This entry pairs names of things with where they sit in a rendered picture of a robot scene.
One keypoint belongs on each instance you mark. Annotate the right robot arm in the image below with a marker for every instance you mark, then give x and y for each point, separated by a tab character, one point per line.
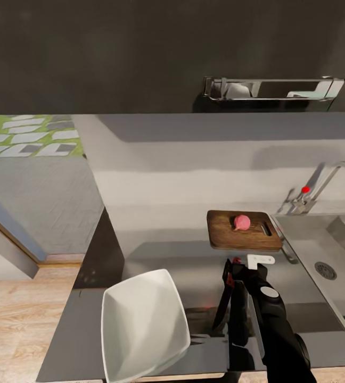
284	353

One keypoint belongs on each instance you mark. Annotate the cutting board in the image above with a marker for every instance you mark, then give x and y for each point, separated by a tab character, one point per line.
223	234

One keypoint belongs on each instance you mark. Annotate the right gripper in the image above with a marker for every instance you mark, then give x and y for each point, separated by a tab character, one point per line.
241	272

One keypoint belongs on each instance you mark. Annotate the parer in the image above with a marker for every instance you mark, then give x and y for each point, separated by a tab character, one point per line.
225	298

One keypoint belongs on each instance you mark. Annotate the cabinet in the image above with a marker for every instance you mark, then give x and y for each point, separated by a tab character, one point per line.
171	56

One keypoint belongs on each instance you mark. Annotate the fixed window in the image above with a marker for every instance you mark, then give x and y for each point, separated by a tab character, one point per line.
50	203

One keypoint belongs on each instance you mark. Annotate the vidalia onion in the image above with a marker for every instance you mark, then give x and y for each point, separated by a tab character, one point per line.
240	222

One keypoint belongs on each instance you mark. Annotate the drop in sink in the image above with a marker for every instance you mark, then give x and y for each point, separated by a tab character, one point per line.
318	241

